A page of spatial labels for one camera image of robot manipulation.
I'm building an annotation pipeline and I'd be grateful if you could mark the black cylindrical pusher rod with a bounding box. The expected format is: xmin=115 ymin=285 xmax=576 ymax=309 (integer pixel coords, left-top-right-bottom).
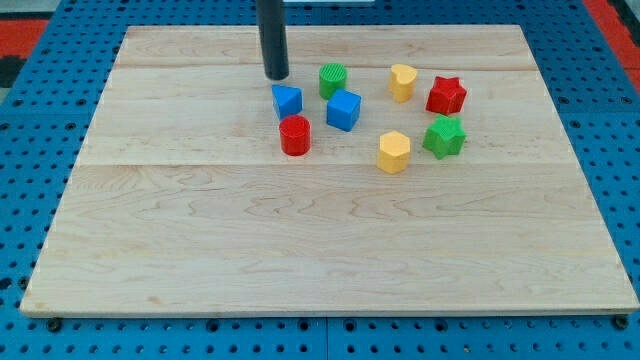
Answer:
xmin=256 ymin=0 xmax=289 ymax=81

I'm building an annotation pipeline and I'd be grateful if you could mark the yellow heart block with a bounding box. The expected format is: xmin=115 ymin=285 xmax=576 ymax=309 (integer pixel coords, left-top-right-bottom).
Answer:
xmin=388 ymin=64 xmax=418 ymax=103

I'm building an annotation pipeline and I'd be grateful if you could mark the red star block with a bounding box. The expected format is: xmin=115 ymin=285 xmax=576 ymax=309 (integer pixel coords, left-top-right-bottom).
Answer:
xmin=425 ymin=76 xmax=467 ymax=115

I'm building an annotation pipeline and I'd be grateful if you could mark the green star block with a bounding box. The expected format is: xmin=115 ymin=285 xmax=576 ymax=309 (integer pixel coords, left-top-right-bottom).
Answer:
xmin=422 ymin=114 xmax=466 ymax=160

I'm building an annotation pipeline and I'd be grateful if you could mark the green cylinder block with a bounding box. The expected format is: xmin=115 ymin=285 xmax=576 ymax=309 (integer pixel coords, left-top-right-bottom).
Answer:
xmin=319 ymin=62 xmax=348 ymax=100

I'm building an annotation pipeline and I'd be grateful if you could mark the blue triangular prism block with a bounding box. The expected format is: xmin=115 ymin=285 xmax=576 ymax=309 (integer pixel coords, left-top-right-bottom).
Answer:
xmin=271 ymin=84 xmax=303 ymax=120

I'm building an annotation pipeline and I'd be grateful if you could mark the red cylinder block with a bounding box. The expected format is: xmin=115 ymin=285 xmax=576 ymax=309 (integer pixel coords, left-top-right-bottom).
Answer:
xmin=279 ymin=115 xmax=311 ymax=156

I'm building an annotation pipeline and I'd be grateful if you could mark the blue cube block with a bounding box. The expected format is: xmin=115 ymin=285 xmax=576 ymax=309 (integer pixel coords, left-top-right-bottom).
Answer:
xmin=326 ymin=89 xmax=362 ymax=132

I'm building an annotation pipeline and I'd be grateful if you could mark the yellow hexagon block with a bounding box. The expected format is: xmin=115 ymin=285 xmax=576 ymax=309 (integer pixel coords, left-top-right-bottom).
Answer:
xmin=376 ymin=131 xmax=411 ymax=174

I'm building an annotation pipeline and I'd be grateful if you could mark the light wooden board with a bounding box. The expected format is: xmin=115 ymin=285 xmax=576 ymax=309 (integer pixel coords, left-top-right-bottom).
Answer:
xmin=20 ymin=25 xmax=639 ymax=318

